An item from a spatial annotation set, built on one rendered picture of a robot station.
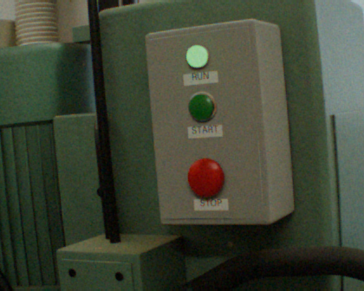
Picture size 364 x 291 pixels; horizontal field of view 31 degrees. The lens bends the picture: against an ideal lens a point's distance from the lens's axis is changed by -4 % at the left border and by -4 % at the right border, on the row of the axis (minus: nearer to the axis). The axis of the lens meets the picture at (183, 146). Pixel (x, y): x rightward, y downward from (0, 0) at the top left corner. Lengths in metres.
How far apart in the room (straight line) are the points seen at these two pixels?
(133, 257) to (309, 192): 0.16
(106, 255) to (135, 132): 0.13
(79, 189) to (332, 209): 0.29
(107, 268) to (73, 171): 0.19
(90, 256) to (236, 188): 0.14
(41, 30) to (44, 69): 1.54
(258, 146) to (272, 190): 0.04
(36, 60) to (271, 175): 0.35
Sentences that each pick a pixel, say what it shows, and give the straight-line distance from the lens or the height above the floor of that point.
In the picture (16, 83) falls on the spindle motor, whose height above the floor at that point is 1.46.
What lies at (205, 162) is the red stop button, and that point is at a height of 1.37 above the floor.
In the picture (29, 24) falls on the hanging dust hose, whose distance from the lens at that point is 2.31.
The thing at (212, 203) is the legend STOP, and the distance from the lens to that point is 0.54.
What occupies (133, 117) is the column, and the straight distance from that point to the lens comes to 0.64.
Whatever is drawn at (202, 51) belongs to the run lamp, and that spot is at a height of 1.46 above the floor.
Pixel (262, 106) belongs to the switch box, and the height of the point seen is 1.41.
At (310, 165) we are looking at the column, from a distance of 0.57.
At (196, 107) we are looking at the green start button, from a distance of 0.53.
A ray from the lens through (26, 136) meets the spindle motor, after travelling 0.77.
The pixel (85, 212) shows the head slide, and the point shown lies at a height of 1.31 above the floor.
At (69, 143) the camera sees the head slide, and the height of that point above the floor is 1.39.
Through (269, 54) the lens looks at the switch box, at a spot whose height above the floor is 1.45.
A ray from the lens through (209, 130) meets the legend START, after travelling 0.53.
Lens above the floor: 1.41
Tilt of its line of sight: 3 degrees down
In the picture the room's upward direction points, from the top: 5 degrees counter-clockwise
